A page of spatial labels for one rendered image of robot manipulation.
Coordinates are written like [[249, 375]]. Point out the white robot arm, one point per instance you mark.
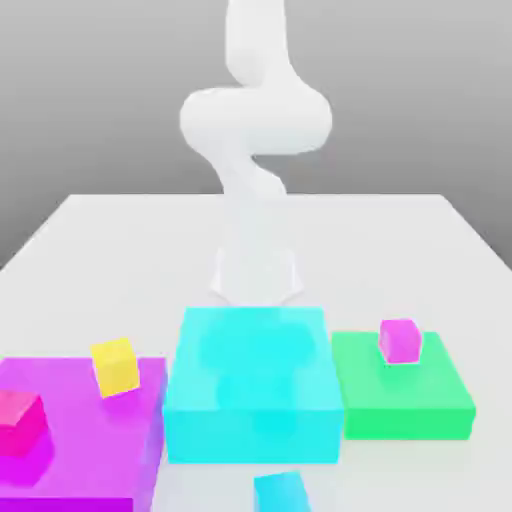
[[256, 120]]

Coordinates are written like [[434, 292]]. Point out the small magenta cube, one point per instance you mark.
[[401, 342]]

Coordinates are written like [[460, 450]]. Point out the small yellow cube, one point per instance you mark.
[[116, 368]]

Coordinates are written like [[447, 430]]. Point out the small cyan cube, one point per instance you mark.
[[282, 492]]

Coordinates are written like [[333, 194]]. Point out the small pink cube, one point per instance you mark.
[[20, 424]]

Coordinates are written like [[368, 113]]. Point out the large cyan box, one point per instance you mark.
[[253, 384]]

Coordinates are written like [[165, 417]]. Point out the large green box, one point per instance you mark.
[[404, 404]]

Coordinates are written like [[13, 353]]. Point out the large purple box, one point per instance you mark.
[[100, 444]]

